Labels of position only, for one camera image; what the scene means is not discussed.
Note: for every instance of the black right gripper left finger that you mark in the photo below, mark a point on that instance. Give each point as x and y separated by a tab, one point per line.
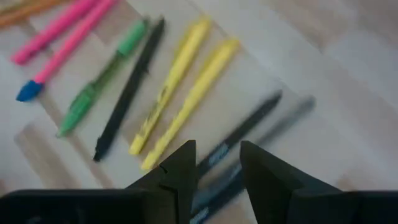
183	174

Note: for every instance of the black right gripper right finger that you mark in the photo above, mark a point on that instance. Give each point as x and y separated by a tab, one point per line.
267	183

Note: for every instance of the black pen blue label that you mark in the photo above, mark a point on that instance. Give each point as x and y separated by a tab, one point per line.
248	124

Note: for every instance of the teal blue pen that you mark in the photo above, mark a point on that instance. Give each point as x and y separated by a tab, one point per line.
289	119

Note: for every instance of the yellow highlighter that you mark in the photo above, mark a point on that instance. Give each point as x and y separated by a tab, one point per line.
199	90
174	77

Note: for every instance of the plain black pen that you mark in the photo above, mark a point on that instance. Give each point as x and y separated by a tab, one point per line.
127	93

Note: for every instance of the green mechanical pencil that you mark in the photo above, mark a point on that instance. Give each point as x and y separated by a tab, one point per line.
81	105

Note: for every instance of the pink pencil blue eraser cap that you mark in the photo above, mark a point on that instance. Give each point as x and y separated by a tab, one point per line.
71	40

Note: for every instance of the pink highlighter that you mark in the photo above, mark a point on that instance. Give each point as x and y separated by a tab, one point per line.
46	34

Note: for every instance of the orange pencil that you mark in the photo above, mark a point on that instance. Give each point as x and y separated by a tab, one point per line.
28	12

